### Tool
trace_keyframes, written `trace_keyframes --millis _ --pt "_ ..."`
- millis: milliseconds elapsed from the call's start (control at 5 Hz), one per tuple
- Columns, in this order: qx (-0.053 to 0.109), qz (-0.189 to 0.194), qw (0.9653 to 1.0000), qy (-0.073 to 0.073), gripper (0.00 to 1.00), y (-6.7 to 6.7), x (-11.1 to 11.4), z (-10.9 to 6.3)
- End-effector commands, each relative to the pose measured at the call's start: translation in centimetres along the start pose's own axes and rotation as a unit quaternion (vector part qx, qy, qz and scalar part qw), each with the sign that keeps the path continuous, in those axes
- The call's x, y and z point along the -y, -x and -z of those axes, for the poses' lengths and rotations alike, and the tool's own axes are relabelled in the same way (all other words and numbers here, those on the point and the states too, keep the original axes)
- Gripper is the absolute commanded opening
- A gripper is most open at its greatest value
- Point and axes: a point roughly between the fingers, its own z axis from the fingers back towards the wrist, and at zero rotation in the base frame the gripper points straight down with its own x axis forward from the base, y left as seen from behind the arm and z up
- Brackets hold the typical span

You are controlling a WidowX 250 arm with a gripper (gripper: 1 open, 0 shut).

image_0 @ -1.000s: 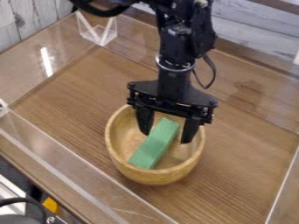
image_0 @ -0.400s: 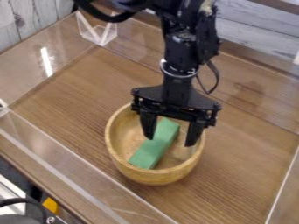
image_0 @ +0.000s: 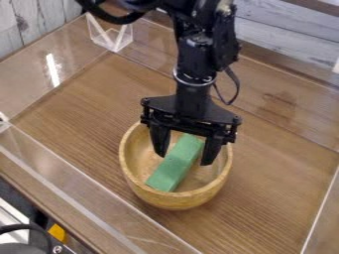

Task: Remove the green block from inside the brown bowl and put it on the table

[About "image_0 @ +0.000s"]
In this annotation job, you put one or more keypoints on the clear acrylic corner bracket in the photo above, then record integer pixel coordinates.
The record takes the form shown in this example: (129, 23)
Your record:
(113, 39)

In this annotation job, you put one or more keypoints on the yellow and black device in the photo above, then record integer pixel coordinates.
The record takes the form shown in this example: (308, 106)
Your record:
(53, 241)

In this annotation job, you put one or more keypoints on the brown wooden bowl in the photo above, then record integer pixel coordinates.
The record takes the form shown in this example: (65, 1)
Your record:
(139, 161)

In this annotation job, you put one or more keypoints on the clear acrylic tray wall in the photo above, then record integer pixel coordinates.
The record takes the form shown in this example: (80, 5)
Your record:
(108, 225)

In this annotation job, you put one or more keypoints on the green rectangular block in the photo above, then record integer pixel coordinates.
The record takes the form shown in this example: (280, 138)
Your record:
(176, 164)

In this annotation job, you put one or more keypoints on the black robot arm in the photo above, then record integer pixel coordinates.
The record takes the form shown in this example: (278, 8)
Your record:
(207, 50)

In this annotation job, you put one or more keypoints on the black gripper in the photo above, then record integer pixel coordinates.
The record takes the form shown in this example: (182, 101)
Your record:
(190, 112)

